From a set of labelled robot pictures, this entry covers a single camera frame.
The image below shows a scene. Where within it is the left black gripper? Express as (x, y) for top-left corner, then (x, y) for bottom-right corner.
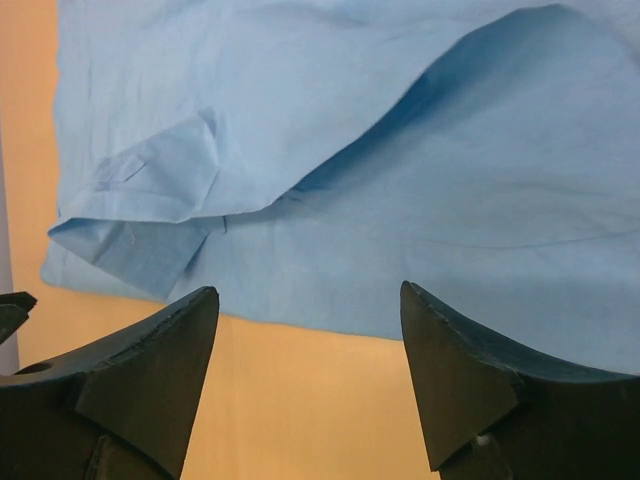
(0, 291), (37, 344)

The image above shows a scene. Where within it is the blue long sleeve shirt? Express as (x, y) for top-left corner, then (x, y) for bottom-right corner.
(42, 1), (639, 374)

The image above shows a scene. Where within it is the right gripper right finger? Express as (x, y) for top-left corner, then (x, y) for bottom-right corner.
(400, 282), (639, 480)

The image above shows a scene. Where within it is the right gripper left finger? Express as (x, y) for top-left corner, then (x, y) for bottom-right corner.
(1, 287), (219, 479)

